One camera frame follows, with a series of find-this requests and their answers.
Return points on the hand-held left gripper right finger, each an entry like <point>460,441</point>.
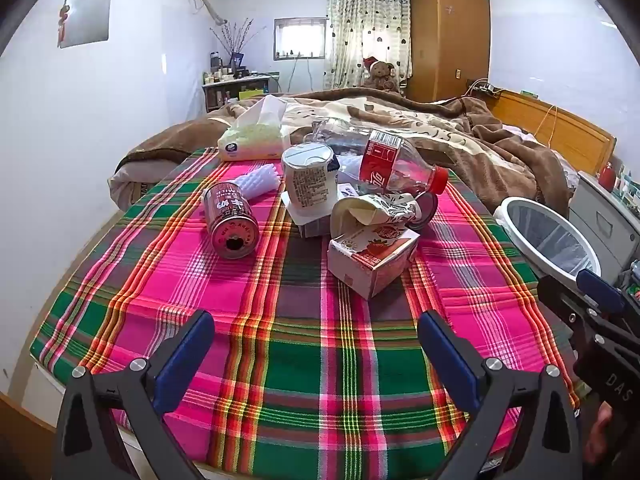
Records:
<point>447,360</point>

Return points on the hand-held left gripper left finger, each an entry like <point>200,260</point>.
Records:
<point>187,355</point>

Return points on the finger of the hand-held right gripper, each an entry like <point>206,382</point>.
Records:
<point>597,285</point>
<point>557,292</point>

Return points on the white trash bin with liner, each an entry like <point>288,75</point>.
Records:
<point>550,240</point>

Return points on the strawberry print carton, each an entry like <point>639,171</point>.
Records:
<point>370,265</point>

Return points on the red drink can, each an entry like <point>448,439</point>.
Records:
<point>225,210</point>

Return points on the dark red round can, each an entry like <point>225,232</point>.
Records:
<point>425,210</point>

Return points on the patterned paper cup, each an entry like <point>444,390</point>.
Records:
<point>380,210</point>

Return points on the white ribbed plastic piece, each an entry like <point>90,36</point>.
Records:
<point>260,180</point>

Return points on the small white blue packet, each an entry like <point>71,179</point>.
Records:
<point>347,190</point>

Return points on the white labelled paper tub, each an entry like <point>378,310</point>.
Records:
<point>310,185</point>

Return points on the clear bottle with red label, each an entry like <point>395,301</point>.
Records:
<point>382,160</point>

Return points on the person's right hand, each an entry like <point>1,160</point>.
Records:
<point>602,432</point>

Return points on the grey drawer nightstand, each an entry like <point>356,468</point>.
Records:
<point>595,210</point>

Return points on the pile of small boxes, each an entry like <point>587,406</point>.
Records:
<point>629,180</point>

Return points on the pink green plaid cloth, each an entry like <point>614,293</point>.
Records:
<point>310,385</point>

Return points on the brown beige blanket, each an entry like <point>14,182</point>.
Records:
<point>475,160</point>

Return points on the wooden bed headboard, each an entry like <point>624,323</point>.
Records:
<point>565,130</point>

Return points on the pale bed sheet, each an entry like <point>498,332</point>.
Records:
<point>520,134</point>

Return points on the power strip with plugs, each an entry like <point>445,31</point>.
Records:
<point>482,89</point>

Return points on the soft tissue pack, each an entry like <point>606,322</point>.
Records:
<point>250,140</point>

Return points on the cluttered white desk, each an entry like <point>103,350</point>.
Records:
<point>250,82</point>

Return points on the wooden wardrobe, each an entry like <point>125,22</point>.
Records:
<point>445,35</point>

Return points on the brown teddy bear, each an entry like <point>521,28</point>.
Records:
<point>382,72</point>

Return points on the dry branches in vase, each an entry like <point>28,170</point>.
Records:
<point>236,60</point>

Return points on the heart patterned curtain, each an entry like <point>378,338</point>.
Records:
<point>360,20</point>

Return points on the small window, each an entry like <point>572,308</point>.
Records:
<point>300,37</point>

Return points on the silver wall poster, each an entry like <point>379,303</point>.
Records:
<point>87,17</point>

